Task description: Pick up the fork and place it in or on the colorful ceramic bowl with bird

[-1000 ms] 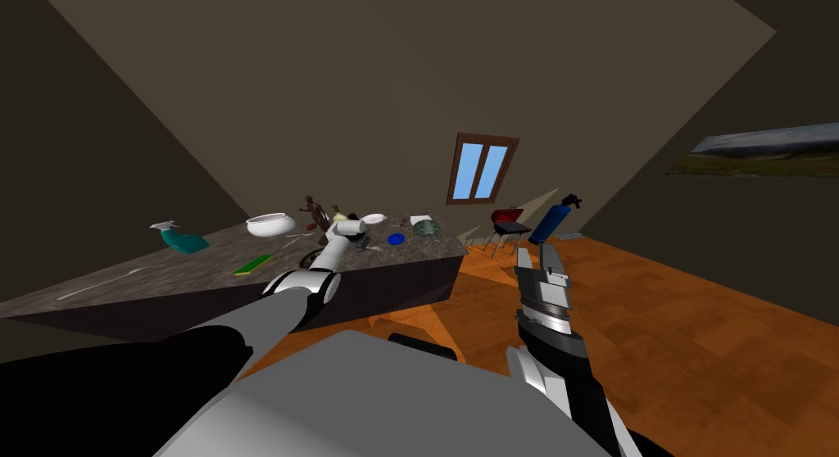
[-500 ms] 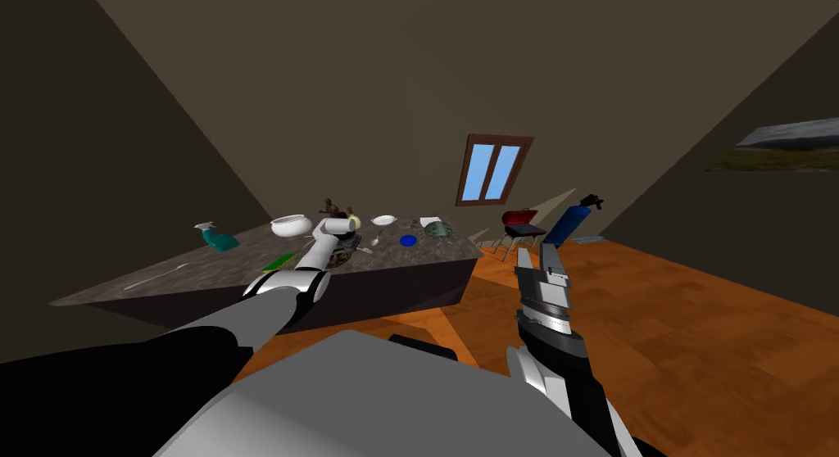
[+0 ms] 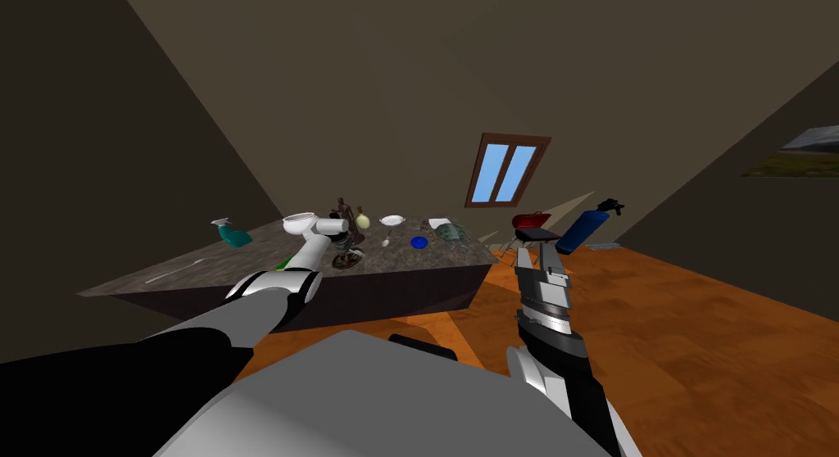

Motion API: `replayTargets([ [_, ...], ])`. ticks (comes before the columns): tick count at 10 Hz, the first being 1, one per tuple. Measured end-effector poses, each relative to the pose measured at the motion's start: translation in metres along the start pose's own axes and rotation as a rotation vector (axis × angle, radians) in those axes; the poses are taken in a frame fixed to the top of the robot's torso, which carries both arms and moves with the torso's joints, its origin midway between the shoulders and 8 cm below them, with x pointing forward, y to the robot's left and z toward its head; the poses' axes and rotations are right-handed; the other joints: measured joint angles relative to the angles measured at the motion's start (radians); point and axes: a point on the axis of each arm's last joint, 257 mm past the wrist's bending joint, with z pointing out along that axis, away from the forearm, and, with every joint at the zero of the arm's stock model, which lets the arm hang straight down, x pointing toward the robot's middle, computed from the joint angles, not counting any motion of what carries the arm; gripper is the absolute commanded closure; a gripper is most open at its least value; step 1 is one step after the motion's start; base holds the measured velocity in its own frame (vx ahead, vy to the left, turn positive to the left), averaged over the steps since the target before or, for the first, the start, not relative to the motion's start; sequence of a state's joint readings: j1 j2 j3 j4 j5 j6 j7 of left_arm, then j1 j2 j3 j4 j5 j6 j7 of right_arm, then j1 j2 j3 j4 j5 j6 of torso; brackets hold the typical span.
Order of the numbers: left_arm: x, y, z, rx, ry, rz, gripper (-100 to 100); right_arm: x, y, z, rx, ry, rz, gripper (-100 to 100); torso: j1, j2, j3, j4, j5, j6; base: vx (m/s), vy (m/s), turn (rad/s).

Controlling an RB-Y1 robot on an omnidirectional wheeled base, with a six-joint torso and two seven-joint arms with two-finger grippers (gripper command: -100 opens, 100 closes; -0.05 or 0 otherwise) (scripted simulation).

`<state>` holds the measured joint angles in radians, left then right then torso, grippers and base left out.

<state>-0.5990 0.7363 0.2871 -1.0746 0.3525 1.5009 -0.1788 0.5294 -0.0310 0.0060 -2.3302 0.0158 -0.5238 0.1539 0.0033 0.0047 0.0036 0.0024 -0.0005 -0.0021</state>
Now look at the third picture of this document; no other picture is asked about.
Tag white bowl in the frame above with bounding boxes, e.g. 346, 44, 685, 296
282, 211, 320, 239

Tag blue gas cylinder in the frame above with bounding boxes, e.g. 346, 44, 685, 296
554, 197, 626, 256

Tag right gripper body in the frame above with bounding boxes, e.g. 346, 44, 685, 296
516, 265, 573, 315

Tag dark marble table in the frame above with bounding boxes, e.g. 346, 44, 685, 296
76, 214, 501, 333

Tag red barbecue grill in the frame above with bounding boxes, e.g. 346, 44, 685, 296
501, 210, 563, 255

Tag teal spray bottle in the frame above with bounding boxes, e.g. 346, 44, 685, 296
210, 216, 254, 249

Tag brown round plate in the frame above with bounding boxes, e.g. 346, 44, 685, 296
331, 247, 365, 270

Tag brown framed window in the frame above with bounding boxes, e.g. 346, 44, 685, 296
463, 132, 554, 210

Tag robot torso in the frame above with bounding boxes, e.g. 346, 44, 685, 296
152, 328, 599, 457

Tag dark brown statue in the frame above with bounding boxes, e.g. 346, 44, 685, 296
329, 197, 366, 246

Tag green glass dish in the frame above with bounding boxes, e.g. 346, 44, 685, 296
435, 223, 469, 247

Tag landscape wall picture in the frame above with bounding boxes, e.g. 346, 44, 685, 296
740, 124, 839, 179

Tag silver fork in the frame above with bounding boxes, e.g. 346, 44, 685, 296
143, 256, 212, 285

